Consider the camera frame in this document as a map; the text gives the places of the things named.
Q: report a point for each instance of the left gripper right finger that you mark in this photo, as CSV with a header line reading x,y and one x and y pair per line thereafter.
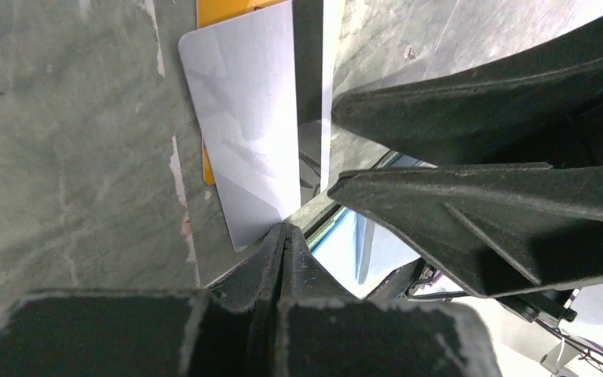
x,y
321,330

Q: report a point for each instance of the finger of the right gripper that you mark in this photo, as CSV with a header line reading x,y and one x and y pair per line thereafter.
x,y
495,229
465,117

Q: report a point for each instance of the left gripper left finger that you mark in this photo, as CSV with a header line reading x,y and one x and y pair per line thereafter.
x,y
225,330

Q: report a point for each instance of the green card holder wallet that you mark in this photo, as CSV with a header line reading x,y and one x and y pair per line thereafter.
x,y
359,253

